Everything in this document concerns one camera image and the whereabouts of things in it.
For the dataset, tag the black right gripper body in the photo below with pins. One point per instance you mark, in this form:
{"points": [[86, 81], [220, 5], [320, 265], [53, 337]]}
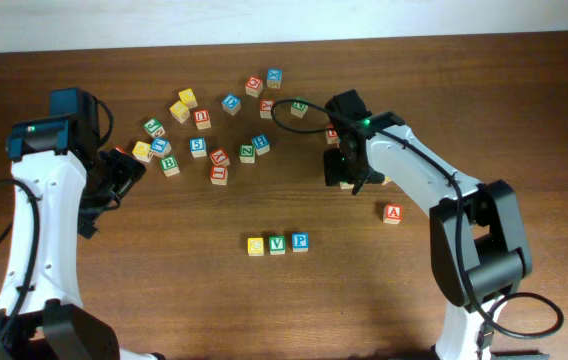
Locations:
{"points": [[352, 170]]}

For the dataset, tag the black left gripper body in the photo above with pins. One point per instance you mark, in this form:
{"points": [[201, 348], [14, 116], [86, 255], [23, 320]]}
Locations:
{"points": [[112, 181]]}

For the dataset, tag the green R block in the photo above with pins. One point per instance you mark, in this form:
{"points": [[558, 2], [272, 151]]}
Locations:
{"points": [[345, 185]]}

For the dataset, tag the blue P block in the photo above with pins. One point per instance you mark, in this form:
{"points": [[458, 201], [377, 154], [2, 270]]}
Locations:
{"points": [[300, 242]]}

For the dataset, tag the green V block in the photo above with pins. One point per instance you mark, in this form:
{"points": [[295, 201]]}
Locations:
{"points": [[277, 245]]}

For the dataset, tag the yellow C block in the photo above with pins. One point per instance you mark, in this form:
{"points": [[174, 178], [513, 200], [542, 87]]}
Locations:
{"points": [[255, 246]]}

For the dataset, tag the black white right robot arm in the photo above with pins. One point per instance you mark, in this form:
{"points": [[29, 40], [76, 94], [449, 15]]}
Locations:
{"points": [[478, 246]]}

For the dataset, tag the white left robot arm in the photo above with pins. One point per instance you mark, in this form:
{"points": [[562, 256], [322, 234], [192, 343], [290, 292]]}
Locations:
{"points": [[62, 183]]}

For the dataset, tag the red 6 block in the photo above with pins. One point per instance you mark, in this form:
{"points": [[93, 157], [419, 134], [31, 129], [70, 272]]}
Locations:
{"points": [[120, 150]]}

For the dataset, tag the yellow block beside T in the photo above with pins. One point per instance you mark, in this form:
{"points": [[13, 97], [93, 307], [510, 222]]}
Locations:
{"points": [[142, 152]]}

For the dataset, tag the red E block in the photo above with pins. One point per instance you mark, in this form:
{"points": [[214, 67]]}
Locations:
{"points": [[331, 135]]}

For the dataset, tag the blue T block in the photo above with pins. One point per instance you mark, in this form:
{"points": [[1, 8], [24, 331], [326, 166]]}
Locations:
{"points": [[160, 147]]}

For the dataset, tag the green B block middle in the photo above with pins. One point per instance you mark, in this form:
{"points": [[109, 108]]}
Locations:
{"points": [[169, 166]]}

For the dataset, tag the red A block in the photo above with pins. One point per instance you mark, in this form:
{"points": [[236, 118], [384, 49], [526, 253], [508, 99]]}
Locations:
{"points": [[393, 214]]}

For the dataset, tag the green J block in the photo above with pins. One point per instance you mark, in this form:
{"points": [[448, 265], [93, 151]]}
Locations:
{"points": [[154, 128]]}

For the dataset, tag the blue 5 block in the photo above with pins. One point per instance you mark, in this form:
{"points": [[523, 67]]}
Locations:
{"points": [[198, 147]]}

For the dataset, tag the green N block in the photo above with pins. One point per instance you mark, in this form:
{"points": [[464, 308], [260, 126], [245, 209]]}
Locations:
{"points": [[299, 108]]}

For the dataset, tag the blue H block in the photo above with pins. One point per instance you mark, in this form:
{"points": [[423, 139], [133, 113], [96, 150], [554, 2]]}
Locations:
{"points": [[261, 144]]}

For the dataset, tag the red U block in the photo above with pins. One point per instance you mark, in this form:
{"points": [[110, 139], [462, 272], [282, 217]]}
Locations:
{"points": [[202, 119]]}

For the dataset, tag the red I block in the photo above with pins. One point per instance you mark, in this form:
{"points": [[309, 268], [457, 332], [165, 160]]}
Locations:
{"points": [[219, 175]]}

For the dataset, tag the red Y block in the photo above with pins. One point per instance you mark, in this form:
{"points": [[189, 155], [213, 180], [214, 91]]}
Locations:
{"points": [[219, 157]]}

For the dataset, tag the yellow block upper left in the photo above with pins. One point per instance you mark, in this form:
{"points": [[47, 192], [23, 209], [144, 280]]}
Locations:
{"points": [[188, 98]]}

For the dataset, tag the red K block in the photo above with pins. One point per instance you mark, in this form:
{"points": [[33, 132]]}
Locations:
{"points": [[265, 108]]}

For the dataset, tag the green Z block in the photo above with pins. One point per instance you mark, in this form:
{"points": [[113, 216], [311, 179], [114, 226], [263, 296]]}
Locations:
{"points": [[247, 154]]}

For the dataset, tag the blue X block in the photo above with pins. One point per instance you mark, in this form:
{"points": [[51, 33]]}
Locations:
{"points": [[274, 78]]}

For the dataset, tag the blue D block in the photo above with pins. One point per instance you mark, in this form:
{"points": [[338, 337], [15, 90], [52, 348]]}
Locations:
{"points": [[231, 104]]}

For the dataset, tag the red G block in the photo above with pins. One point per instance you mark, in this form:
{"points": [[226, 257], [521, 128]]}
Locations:
{"points": [[254, 86]]}

